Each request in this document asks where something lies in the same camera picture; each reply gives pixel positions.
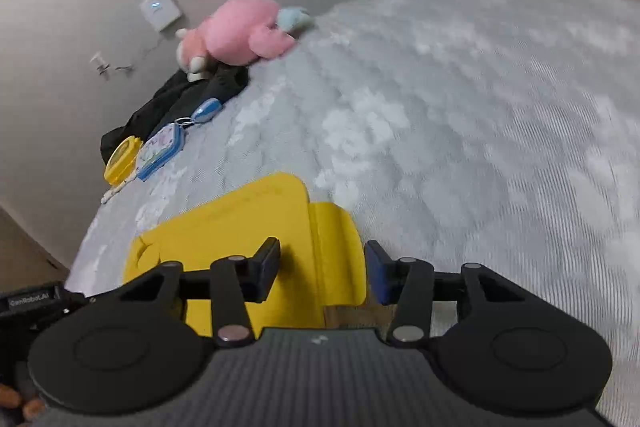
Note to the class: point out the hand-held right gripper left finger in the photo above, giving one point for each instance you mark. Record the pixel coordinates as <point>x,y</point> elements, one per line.
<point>270,268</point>

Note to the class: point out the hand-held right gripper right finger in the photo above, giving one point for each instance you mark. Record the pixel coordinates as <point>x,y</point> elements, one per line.
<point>377,276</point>

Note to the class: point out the yellow container lid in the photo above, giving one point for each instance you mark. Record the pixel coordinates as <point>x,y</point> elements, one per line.
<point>240,217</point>

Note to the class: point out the person's left hand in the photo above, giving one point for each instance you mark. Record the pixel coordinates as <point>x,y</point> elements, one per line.
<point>35,405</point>

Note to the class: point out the white lace strip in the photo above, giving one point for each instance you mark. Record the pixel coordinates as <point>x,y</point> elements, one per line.
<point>115,193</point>

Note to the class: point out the blue printed pouch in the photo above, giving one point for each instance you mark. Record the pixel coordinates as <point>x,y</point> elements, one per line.
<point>160,152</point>

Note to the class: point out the small yellow box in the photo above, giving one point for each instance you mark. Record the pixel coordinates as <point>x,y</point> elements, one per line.
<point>122,159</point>

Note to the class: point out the black cloth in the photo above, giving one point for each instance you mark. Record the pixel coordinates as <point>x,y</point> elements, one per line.
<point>150,112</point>

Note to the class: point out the pink plush toy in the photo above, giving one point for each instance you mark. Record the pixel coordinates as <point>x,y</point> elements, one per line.
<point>235,29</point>

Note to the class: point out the white plug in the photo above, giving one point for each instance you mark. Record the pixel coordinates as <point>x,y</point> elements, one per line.
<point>100,64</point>

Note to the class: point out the white wall device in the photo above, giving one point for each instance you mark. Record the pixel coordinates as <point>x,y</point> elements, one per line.
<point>161,9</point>

